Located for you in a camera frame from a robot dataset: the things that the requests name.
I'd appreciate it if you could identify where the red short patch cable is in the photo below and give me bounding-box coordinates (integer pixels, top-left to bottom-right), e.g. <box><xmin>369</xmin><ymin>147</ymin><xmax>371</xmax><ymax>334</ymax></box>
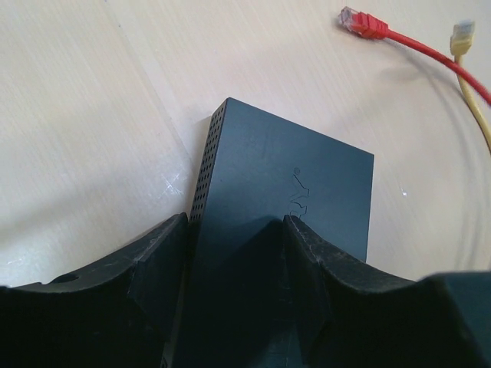
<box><xmin>337</xmin><ymin>5</ymin><xmax>491</xmax><ymax>107</ymax></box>

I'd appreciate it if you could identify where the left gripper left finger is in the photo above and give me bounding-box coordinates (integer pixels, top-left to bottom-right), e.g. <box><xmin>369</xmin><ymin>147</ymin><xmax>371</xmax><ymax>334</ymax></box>
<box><xmin>1</xmin><ymin>213</ymin><xmax>188</xmax><ymax>367</ymax></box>

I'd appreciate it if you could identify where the yellow short patch cable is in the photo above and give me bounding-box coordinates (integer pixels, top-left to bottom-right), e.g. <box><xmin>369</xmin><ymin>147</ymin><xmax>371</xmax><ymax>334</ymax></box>
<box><xmin>449</xmin><ymin>19</ymin><xmax>491</xmax><ymax>156</ymax></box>

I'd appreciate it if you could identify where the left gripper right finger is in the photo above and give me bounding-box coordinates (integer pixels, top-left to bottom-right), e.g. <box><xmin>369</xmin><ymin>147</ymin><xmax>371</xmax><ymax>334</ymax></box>
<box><xmin>283</xmin><ymin>216</ymin><xmax>490</xmax><ymax>367</ymax></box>

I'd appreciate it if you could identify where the black network switch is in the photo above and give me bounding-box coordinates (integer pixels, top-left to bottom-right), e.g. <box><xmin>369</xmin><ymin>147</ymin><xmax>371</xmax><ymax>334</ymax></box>
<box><xmin>172</xmin><ymin>98</ymin><xmax>374</xmax><ymax>367</ymax></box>

